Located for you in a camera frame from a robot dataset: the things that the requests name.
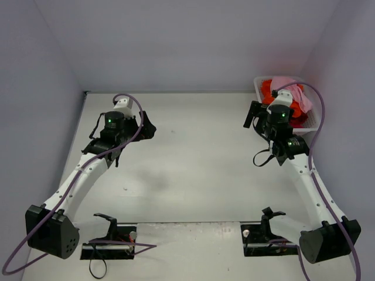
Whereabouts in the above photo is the pink t shirt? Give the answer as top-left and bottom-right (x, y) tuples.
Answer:
(270, 76), (313, 114)

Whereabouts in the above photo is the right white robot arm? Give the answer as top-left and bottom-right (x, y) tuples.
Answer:
(244, 101), (361, 263)

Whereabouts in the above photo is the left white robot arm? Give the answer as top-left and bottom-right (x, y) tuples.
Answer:
(25, 111), (156, 259)

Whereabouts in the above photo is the orange t shirt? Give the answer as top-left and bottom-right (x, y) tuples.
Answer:
(261, 76), (304, 118)

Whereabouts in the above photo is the dark red t shirt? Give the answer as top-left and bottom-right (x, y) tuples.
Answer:
(290, 113), (308, 128)

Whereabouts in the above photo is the white plastic basket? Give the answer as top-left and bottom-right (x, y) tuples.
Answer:
(254, 76), (321, 135)

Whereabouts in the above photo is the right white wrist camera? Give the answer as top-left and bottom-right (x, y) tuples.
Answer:
(271, 90), (293, 108)

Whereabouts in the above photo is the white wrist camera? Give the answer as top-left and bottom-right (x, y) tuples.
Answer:
(271, 90), (293, 108)
(114, 97), (133, 118)

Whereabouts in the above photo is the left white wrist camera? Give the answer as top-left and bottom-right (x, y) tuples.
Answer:
(114, 97), (133, 118)

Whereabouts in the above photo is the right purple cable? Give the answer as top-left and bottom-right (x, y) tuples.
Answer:
(269, 81), (362, 281)

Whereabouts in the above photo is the thin black cable loop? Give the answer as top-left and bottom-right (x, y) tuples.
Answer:
(88, 243), (107, 279)

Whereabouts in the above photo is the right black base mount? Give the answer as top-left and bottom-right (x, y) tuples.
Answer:
(240, 223), (298, 258)

